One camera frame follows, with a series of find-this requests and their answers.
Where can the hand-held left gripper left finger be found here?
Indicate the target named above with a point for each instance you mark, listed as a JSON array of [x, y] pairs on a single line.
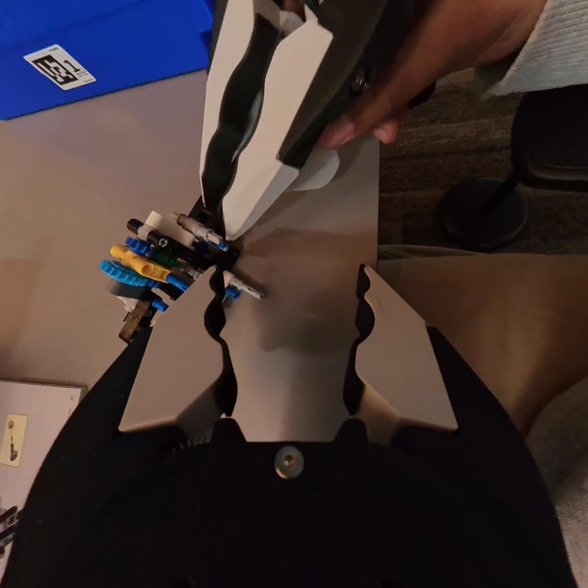
[[179, 358]]

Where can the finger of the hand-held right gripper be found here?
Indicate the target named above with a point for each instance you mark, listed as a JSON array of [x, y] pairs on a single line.
[[285, 101], [220, 69]]

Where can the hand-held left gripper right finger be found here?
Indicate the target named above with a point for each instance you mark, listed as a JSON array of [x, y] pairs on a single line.
[[399, 363]]

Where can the multicoloured lego gear model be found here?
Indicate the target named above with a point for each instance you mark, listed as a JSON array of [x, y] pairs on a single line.
[[156, 268]]

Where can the person's right forearm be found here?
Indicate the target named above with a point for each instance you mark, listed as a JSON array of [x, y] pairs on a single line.
[[551, 55]]

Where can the grey lego instruction booklet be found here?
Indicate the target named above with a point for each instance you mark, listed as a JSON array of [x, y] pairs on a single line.
[[41, 413]]

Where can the person's right hand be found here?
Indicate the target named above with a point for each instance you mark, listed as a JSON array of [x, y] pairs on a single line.
[[436, 41]]

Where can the person's leg in tan trousers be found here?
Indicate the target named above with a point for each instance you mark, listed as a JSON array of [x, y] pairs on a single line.
[[482, 312]]

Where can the blue storage bin with tag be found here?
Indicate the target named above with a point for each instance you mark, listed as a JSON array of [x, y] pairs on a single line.
[[115, 36]]

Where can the black round-based stand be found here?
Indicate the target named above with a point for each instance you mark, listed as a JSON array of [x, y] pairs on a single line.
[[482, 216]]

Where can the person's pale knit sweater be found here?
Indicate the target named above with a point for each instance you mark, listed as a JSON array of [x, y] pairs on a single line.
[[569, 482]]

